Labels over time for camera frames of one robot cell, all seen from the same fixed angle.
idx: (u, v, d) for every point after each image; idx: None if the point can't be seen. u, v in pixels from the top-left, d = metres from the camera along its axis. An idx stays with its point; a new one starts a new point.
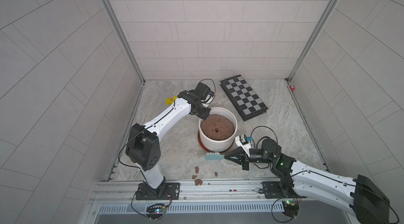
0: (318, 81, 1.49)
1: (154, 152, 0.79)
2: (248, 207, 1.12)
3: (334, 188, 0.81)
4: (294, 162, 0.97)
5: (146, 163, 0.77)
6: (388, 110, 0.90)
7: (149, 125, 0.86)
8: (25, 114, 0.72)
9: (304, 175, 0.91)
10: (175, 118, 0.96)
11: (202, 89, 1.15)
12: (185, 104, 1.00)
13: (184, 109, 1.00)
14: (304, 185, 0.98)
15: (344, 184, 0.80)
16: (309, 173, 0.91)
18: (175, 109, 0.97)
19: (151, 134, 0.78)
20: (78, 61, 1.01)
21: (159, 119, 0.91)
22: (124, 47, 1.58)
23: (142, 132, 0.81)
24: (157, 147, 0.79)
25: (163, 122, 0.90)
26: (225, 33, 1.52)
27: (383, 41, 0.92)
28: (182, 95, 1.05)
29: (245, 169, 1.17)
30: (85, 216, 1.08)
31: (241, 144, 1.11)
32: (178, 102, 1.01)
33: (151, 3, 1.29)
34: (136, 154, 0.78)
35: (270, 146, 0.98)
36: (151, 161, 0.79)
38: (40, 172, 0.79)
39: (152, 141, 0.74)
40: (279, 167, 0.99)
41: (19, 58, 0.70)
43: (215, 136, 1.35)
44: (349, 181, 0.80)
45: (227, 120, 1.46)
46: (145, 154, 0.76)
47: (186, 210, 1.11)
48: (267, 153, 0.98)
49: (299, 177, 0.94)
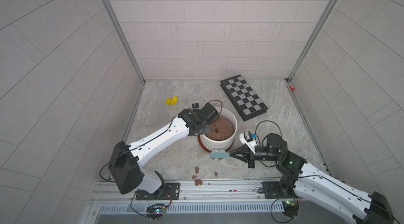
0: (317, 82, 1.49)
1: (133, 179, 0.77)
2: (248, 207, 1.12)
3: (347, 200, 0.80)
4: (305, 164, 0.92)
5: (122, 187, 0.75)
6: (388, 110, 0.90)
7: (133, 148, 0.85)
8: (25, 114, 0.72)
9: (315, 179, 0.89)
10: (168, 141, 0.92)
11: (209, 111, 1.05)
12: (182, 128, 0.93)
13: (179, 133, 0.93)
14: (306, 189, 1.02)
15: (359, 199, 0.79)
16: (320, 179, 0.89)
18: (169, 130, 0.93)
19: (132, 159, 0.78)
20: (78, 61, 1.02)
21: (147, 141, 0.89)
22: (124, 47, 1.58)
23: (127, 152, 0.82)
24: (137, 174, 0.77)
25: (150, 146, 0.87)
26: (225, 33, 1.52)
27: (383, 41, 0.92)
28: (183, 115, 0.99)
29: (251, 168, 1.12)
30: (85, 216, 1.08)
31: (245, 141, 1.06)
32: (174, 123, 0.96)
33: (151, 3, 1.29)
34: (114, 175, 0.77)
35: (274, 141, 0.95)
36: (128, 187, 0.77)
38: (41, 172, 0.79)
39: (130, 168, 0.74)
40: (286, 165, 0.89)
41: (19, 58, 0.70)
43: (214, 136, 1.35)
44: (364, 196, 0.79)
45: (227, 120, 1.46)
46: (122, 177, 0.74)
47: (186, 210, 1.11)
48: (272, 149, 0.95)
49: (309, 180, 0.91)
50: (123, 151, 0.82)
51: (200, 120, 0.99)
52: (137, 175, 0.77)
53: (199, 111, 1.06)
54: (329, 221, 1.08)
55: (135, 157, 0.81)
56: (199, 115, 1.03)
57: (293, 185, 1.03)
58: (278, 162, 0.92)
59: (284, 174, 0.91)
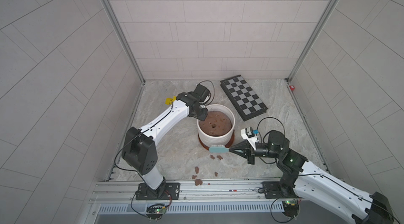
0: (317, 81, 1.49)
1: (151, 157, 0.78)
2: (248, 206, 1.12)
3: (347, 200, 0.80)
4: (305, 162, 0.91)
5: (143, 168, 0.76)
6: (388, 110, 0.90)
7: (145, 129, 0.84)
8: (25, 114, 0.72)
9: (316, 178, 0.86)
10: (173, 121, 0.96)
11: (201, 91, 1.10)
12: (183, 108, 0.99)
13: (181, 112, 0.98)
14: (306, 188, 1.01)
15: (360, 199, 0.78)
16: (321, 177, 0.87)
18: (172, 112, 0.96)
19: (147, 138, 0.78)
20: (78, 61, 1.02)
21: (155, 122, 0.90)
22: (123, 47, 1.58)
23: (139, 136, 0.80)
24: (153, 153, 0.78)
25: (160, 125, 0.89)
26: (225, 33, 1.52)
27: (383, 41, 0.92)
28: (180, 97, 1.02)
29: (251, 164, 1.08)
30: (85, 216, 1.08)
31: (246, 137, 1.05)
32: (175, 105, 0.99)
33: (151, 3, 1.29)
34: (132, 159, 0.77)
35: (276, 138, 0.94)
36: (148, 166, 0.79)
38: (40, 172, 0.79)
39: (148, 146, 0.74)
40: (288, 163, 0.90)
41: (19, 58, 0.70)
43: (207, 129, 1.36)
44: (365, 196, 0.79)
45: (228, 124, 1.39)
46: (141, 158, 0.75)
47: (187, 210, 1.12)
48: (274, 146, 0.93)
49: (309, 179, 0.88)
50: (134, 135, 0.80)
51: (197, 100, 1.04)
52: (153, 154, 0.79)
53: (193, 93, 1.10)
54: (329, 220, 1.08)
55: (150, 136, 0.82)
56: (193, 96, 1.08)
57: (292, 185, 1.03)
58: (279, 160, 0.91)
59: (284, 171, 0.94)
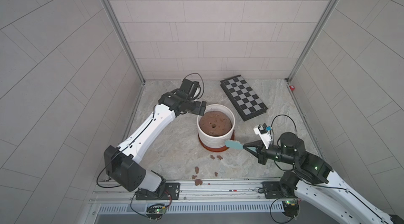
0: (317, 82, 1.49)
1: (137, 174, 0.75)
2: (248, 207, 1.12)
3: (371, 220, 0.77)
4: (331, 172, 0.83)
5: (129, 185, 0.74)
6: (389, 110, 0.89)
7: (124, 148, 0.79)
8: (26, 114, 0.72)
9: (341, 193, 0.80)
10: (157, 130, 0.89)
11: (188, 87, 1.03)
12: (167, 113, 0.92)
13: (165, 118, 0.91)
14: (309, 192, 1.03)
15: (381, 221, 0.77)
16: (346, 192, 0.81)
18: (154, 120, 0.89)
19: (127, 158, 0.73)
20: (78, 61, 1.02)
21: (136, 136, 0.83)
22: (124, 47, 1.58)
23: (119, 154, 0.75)
24: (137, 170, 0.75)
25: (141, 140, 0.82)
26: (225, 33, 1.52)
27: (383, 41, 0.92)
28: (163, 100, 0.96)
29: (262, 163, 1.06)
30: (85, 216, 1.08)
31: (259, 132, 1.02)
32: (157, 111, 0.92)
33: (151, 3, 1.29)
34: (117, 177, 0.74)
35: (289, 139, 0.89)
36: (134, 182, 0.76)
38: (41, 172, 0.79)
39: (128, 167, 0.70)
40: (308, 169, 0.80)
41: (19, 59, 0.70)
43: (206, 129, 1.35)
44: (387, 219, 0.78)
45: (228, 124, 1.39)
46: (125, 178, 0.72)
47: (186, 210, 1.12)
48: (286, 149, 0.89)
49: (332, 192, 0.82)
50: (113, 154, 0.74)
51: (182, 100, 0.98)
52: (138, 170, 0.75)
53: (179, 91, 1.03)
54: (329, 220, 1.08)
55: (129, 155, 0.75)
56: (180, 95, 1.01)
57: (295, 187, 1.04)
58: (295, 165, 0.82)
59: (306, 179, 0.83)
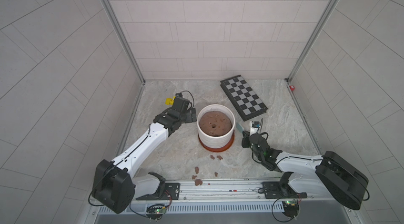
0: (318, 82, 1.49)
1: (127, 191, 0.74)
2: (248, 207, 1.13)
3: (305, 165, 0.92)
4: (280, 153, 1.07)
5: (118, 205, 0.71)
6: (388, 110, 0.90)
7: (118, 162, 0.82)
8: (25, 114, 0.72)
9: (285, 161, 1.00)
10: (151, 145, 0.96)
11: (180, 105, 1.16)
12: (161, 130, 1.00)
13: (160, 135, 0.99)
14: (296, 179, 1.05)
15: (313, 161, 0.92)
16: (289, 158, 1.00)
18: (150, 136, 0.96)
19: (121, 171, 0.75)
20: (78, 61, 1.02)
21: (131, 151, 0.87)
22: (124, 47, 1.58)
23: (111, 170, 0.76)
24: (129, 186, 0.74)
25: (135, 155, 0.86)
26: (225, 33, 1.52)
27: (383, 41, 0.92)
28: (158, 120, 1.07)
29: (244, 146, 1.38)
30: (85, 216, 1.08)
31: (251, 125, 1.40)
32: (153, 129, 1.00)
33: (151, 3, 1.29)
34: (106, 195, 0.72)
35: (256, 138, 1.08)
36: (123, 201, 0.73)
38: (40, 172, 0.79)
39: (122, 180, 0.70)
40: (269, 160, 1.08)
41: (19, 59, 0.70)
43: (206, 130, 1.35)
44: (316, 158, 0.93)
45: (227, 124, 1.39)
46: (115, 194, 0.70)
47: (186, 210, 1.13)
48: (254, 146, 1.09)
49: (283, 165, 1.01)
50: (107, 169, 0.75)
51: (175, 120, 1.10)
52: (129, 188, 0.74)
53: (171, 110, 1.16)
54: (329, 220, 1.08)
55: (124, 169, 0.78)
56: (173, 114, 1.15)
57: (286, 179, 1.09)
58: (261, 158, 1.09)
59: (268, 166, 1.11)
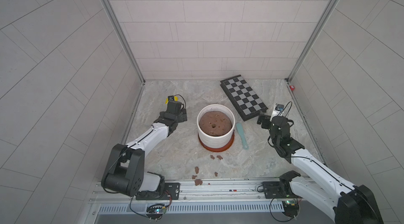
0: (317, 82, 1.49)
1: (138, 174, 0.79)
2: (248, 207, 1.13)
3: (327, 182, 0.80)
4: (301, 149, 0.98)
5: (131, 186, 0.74)
6: (388, 110, 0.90)
7: (132, 144, 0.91)
8: (25, 115, 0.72)
9: (304, 161, 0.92)
10: (156, 138, 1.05)
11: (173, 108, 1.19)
12: (163, 126, 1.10)
13: (162, 131, 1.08)
14: (301, 183, 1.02)
15: (340, 184, 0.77)
16: (309, 161, 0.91)
18: (155, 129, 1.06)
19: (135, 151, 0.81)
20: (78, 61, 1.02)
21: (141, 138, 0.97)
22: (124, 47, 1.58)
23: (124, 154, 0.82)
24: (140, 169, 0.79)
25: (145, 140, 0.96)
26: (225, 33, 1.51)
27: (383, 41, 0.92)
28: (159, 120, 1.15)
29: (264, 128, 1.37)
30: (85, 216, 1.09)
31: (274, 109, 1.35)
32: (157, 125, 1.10)
33: (151, 3, 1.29)
34: (118, 180, 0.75)
35: (279, 120, 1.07)
36: (135, 184, 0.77)
38: (40, 172, 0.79)
39: (139, 158, 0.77)
40: (284, 146, 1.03)
41: (19, 59, 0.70)
43: (206, 129, 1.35)
44: (347, 183, 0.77)
45: (228, 124, 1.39)
46: (130, 173, 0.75)
47: (186, 210, 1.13)
48: (274, 126, 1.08)
49: (299, 162, 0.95)
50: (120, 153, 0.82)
51: (172, 122, 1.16)
52: (141, 170, 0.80)
53: (166, 113, 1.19)
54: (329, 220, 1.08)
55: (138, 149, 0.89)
56: (168, 116, 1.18)
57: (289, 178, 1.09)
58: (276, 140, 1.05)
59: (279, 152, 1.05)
